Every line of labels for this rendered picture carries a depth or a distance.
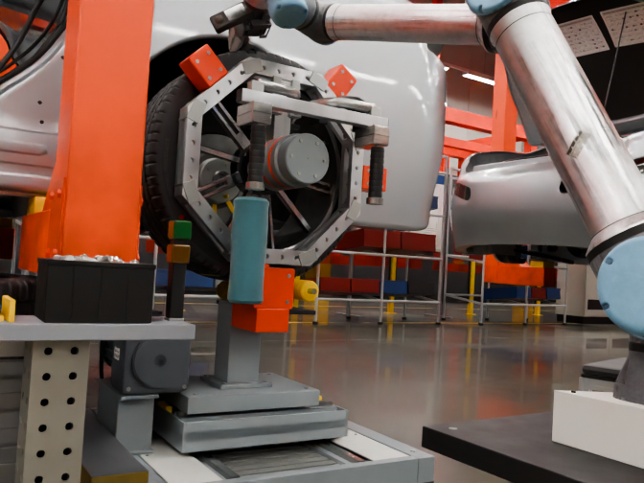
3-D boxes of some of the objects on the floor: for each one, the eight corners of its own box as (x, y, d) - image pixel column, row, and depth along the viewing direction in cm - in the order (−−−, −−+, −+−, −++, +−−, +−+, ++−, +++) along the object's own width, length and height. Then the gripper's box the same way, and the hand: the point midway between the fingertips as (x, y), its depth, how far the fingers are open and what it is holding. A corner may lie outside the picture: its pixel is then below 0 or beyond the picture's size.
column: (63, 542, 131) (79, 332, 133) (74, 563, 123) (90, 338, 124) (9, 551, 126) (25, 332, 128) (15, 574, 118) (33, 338, 119)
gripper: (281, 10, 173) (257, 64, 191) (267, -15, 176) (245, 40, 193) (252, 11, 169) (230, 67, 186) (239, -15, 172) (218, 42, 189)
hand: (230, 51), depth 187 cm, fingers closed, pressing on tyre
